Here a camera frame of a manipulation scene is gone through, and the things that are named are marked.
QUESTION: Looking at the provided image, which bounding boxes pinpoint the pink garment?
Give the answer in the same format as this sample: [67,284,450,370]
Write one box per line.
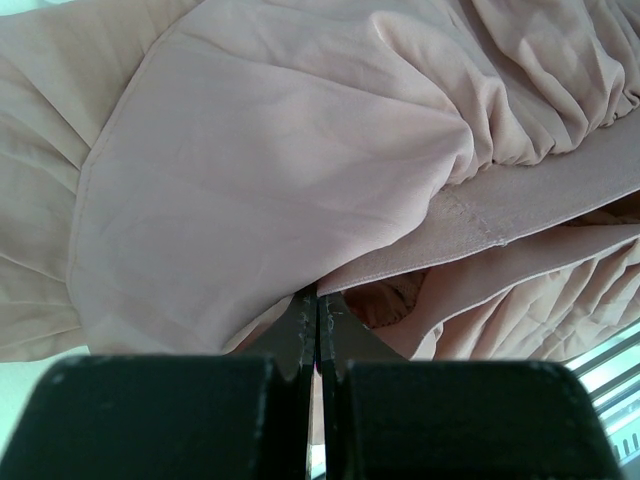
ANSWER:
[1,1,639,362]

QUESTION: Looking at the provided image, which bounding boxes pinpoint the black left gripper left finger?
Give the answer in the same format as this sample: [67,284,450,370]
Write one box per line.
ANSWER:
[19,292,317,479]

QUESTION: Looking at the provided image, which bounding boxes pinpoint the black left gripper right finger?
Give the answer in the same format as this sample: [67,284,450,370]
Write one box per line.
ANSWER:
[317,294,622,479]

